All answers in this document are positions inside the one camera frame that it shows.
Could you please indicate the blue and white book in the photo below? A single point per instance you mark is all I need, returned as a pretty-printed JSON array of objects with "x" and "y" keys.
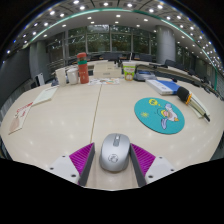
[{"x": 164, "y": 87}]

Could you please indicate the ceiling spot lights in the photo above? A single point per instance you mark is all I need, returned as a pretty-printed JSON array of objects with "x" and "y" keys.
[{"x": 118, "y": 16}]

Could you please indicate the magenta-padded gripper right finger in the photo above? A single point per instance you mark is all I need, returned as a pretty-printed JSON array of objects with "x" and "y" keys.
[{"x": 143, "y": 160}]

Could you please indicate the row of dark office chairs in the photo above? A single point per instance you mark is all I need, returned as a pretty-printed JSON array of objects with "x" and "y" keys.
[{"x": 170, "y": 62}]

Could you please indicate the black handheld microphone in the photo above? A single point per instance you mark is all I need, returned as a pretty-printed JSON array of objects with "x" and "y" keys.
[{"x": 184, "y": 94}]

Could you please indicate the dark desktop conference unit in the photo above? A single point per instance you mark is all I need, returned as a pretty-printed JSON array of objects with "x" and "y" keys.
[{"x": 144, "y": 76}]

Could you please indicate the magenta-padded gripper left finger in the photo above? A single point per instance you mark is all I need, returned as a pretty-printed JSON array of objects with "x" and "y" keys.
[{"x": 81, "y": 159}]

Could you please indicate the paper cup with green print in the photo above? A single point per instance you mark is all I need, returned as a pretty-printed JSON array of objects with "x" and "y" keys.
[{"x": 129, "y": 71}]

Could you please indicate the red and white leaflet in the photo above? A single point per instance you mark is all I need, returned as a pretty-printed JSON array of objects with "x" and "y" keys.
[{"x": 20, "y": 117}]

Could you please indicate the white plastic cup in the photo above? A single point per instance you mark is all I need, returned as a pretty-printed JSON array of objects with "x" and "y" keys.
[
  {"x": 72, "y": 76},
  {"x": 61, "y": 77}
]

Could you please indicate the round teal cartoon mouse pad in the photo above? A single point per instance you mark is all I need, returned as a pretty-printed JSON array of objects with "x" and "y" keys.
[{"x": 151, "y": 116}]

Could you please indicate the silver grey computer mouse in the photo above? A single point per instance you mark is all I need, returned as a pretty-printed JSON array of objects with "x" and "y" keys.
[{"x": 114, "y": 153}]

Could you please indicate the orange-red drink bottle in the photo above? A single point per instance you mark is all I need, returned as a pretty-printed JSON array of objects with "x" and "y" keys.
[{"x": 83, "y": 70}]

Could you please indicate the colourful sticker sheet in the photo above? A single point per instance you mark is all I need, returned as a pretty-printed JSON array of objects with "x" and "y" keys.
[{"x": 103, "y": 81}]

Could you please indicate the white cardboard box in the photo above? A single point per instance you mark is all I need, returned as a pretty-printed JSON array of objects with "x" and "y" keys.
[{"x": 106, "y": 71}]

